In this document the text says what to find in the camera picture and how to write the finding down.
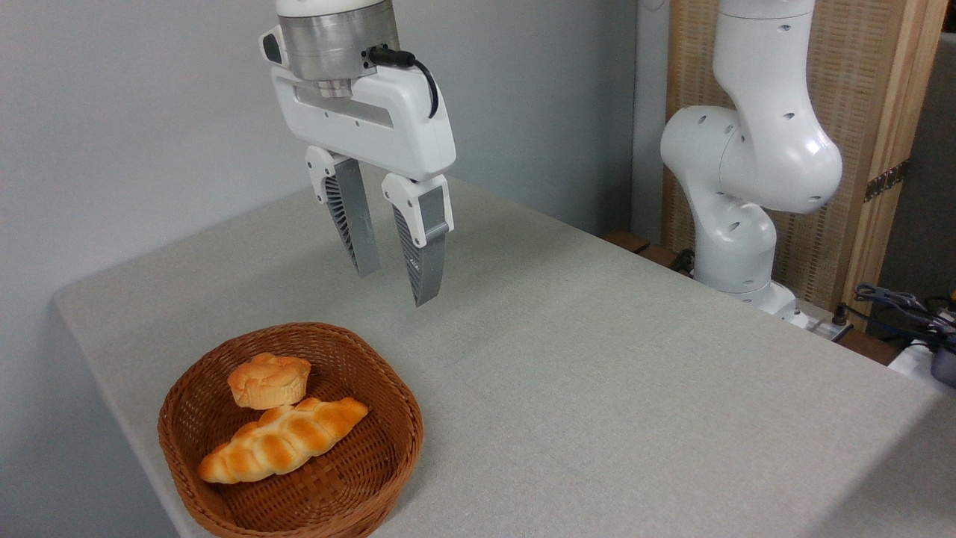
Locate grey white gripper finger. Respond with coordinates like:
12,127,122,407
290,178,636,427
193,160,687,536
381,173,454,308
304,146,381,279

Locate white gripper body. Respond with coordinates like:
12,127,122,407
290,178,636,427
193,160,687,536
270,66,457,182

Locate long braided bread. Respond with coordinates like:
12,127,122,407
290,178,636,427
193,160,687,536
197,396,370,485

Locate round muffin bread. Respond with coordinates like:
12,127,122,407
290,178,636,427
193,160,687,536
227,352,313,410

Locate brown woven wicker basket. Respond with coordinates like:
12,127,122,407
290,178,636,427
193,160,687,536
157,322,424,538

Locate wooden woven folding screen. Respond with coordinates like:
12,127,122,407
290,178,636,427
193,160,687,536
663,0,950,334

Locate metal screen hinge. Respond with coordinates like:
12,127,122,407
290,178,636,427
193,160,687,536
863,159,910,203

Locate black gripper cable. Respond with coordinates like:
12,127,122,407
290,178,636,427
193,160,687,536
367,46,441,120

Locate blue grey cable bundle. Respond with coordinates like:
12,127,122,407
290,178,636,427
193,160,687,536
842,282,956,353

